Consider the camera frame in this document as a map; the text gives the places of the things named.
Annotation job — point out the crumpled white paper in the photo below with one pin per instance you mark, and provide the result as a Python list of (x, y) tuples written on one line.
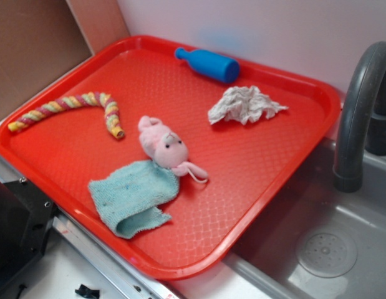
[(244, 104)]

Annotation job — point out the red plastic tray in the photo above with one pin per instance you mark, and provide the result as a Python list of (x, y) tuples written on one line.
[(247, 164)]

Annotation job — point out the pink plush bunny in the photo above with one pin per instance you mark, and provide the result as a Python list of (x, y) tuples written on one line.
[(167, 149)]

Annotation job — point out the light blue towel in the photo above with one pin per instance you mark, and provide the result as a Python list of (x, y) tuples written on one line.
[(127, 201)]

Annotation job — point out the blue plastic bottle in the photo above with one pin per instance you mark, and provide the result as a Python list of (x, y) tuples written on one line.
[(210, 64)]

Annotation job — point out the grey plastic sink basin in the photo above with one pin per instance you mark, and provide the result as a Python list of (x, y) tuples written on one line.
[(313, 241)]

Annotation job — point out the grey sink faucet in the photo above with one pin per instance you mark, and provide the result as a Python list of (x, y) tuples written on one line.
[(363, 120)]

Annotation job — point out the small black clip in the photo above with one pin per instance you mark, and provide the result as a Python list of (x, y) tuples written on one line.
[(87, 292)]

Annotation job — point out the brown cardboard panel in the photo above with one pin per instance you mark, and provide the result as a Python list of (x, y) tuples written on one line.
[(40, 41)]

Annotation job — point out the twisted multicolour rope toy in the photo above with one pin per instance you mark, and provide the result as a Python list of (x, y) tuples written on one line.
[(54, 107)]

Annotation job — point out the aluminium frame rail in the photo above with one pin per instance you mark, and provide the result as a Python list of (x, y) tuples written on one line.
[(75, 261)]

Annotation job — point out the black metal bracket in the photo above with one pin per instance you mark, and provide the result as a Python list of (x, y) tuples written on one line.
[(26, 217)]

